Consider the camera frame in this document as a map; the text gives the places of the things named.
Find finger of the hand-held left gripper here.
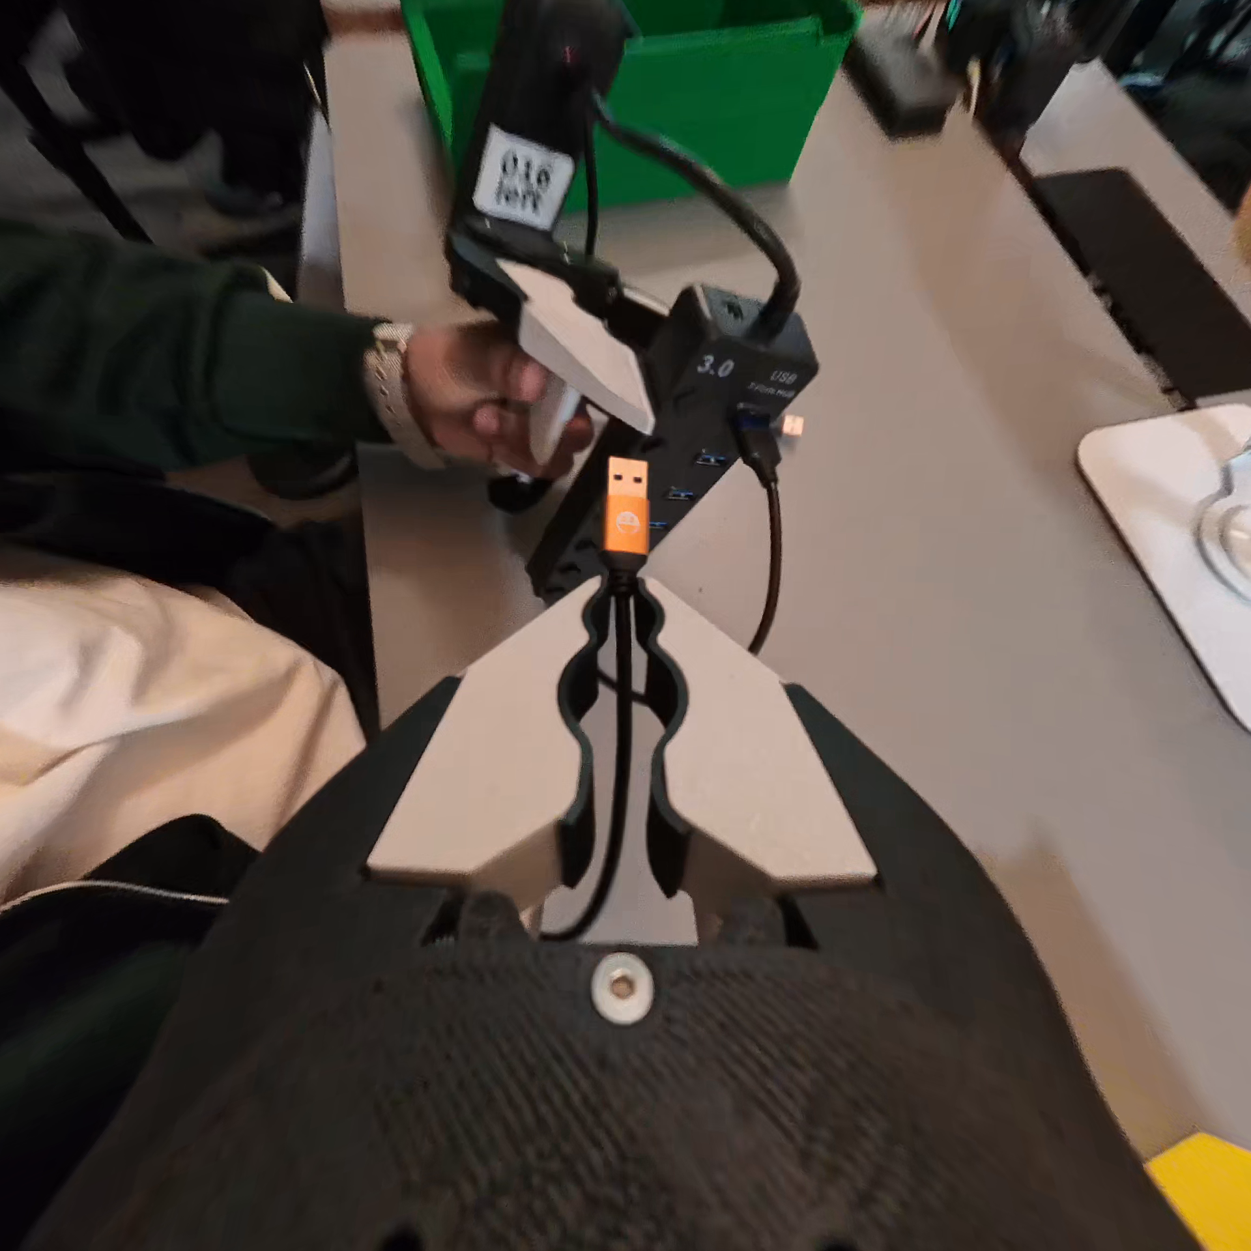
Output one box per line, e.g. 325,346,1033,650
497,258,657,438

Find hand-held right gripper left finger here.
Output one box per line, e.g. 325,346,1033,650
366,574,600,932

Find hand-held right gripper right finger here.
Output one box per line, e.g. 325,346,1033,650
640,574,878,925

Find black USB hub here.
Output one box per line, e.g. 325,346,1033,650
526,284,821,602

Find green plastic bin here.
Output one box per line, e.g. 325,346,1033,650
401,0,864,212

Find black cable with orange plug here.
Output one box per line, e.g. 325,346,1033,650
539,455,655,941

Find black cable with blue plug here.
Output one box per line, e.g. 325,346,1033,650
733,410,789,656

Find yellow plastic bin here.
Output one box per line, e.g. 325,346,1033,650
1145,1135,1251,1251

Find person's left forearm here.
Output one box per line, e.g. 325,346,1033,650
0,220,447,480

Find person's left hand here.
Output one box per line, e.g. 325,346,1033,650
404,321,598,483

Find person's white pants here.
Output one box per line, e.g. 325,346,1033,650
0,542,372,905

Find black office chair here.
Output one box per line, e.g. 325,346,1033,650
0,0,329,246

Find instruction sheet on stand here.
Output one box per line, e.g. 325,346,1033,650
1075,406,1251,730

